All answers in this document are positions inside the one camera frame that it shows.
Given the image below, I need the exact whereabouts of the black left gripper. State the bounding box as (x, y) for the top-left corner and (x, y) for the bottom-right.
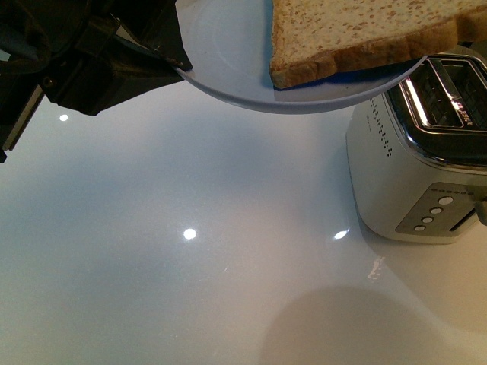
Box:
(1, 0), (193, 160)

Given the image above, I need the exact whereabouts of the round white plate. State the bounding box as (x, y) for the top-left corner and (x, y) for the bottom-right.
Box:
(176, 1), (421, 114)

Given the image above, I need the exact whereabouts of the slice of brown bread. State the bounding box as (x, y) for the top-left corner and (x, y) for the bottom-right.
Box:
(269, 0), (486, 89)

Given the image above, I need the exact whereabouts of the white two-slot toaster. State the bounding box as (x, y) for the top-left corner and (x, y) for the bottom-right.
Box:
(346, 53), (486, 244)

